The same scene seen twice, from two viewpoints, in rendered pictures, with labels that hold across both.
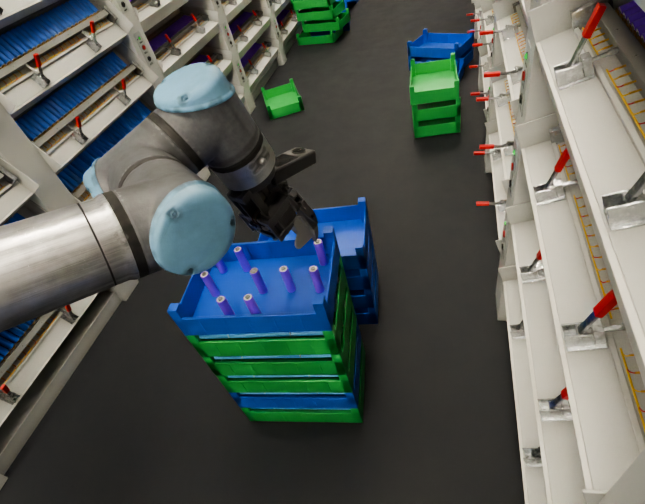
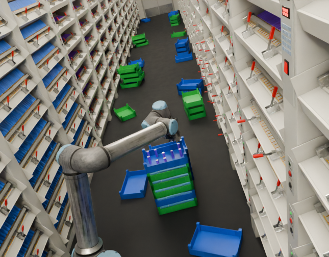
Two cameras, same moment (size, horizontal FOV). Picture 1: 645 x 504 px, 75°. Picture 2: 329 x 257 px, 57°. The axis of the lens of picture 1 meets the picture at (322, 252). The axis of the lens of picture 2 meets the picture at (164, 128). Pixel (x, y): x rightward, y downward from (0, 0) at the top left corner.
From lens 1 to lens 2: 1.45 m
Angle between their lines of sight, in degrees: 20
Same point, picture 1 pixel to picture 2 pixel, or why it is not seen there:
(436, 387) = (218, 190)
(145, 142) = (154, 116)
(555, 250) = (235, 129)
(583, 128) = (231, 104)
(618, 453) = not seen: hidden behind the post
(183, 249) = (173, 129)
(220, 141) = (166, 114)
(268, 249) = (162, 149)
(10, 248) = (153, 128)
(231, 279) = (153, 159)
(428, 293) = (208, 168)
